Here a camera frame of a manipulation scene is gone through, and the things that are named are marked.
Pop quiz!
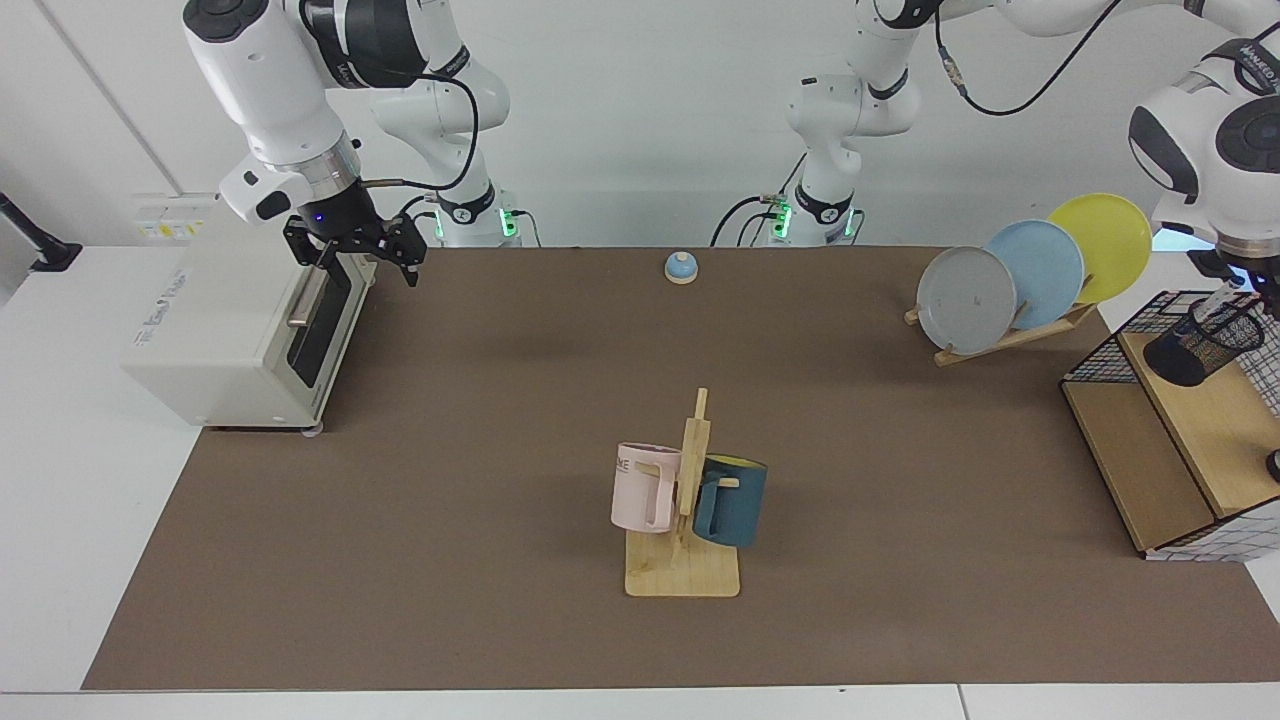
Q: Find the wooden plate rack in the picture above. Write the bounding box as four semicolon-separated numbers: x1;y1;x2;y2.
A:
904;275;1098;367

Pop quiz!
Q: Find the light blue plate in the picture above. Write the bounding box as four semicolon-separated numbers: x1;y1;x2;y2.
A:
985;219;1086;331

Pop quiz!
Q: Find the black mesh pen holder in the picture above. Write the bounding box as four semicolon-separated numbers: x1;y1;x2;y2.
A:
1144;298;1267;389

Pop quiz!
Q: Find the pink cup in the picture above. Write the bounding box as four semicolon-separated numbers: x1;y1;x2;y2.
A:
611;442;684;534

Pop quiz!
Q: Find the pale toaster oven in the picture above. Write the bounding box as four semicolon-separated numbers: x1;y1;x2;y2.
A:
122;195;379;436

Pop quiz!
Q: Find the yellow plate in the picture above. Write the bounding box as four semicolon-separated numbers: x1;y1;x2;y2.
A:
1047;193;1153;305

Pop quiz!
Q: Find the teal cup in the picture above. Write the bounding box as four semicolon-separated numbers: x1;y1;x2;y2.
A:
692;455;769;548

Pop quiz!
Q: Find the brown table cloth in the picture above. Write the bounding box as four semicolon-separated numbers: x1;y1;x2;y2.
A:
82;246;1280;691

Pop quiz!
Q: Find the wire basket with wooden floor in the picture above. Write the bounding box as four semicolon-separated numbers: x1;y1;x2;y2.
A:
1061;290;1280;563

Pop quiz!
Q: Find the blue and white marker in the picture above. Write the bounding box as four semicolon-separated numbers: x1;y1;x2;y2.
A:
1196;278;1247;331

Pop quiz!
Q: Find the grey plate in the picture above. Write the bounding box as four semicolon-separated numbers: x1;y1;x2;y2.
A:
917;246;1018;356

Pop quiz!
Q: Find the wooden cup stand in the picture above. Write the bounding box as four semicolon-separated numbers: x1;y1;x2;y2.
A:
625;388;742;599

